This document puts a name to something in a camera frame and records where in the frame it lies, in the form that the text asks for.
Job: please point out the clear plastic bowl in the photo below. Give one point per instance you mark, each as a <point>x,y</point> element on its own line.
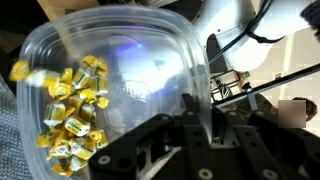
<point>150,50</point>

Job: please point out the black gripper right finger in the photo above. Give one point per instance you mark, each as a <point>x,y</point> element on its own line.
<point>266,146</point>

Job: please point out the blue towel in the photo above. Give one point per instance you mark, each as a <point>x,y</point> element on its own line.
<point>10,133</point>

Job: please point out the person head dark hair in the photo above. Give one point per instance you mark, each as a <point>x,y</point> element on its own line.
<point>311,106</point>

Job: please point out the black metal beam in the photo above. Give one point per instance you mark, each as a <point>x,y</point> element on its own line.
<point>283,80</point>

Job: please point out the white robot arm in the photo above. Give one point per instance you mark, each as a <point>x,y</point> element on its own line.
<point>230,16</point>

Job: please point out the yellow candy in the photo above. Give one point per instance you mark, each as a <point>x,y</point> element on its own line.
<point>61,169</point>
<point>45,78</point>
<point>88,113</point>
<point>80,78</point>
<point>60,90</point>
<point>102,102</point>
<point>77,126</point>
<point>98,136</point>
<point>101,66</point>
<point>87,95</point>
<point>54,113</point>
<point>90,61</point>
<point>76,163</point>
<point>83,150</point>
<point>66,75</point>
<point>19,70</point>
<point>75,101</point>
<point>45,138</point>
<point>61,148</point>
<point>99,85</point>

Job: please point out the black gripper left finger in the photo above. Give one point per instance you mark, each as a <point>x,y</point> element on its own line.
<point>196,146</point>

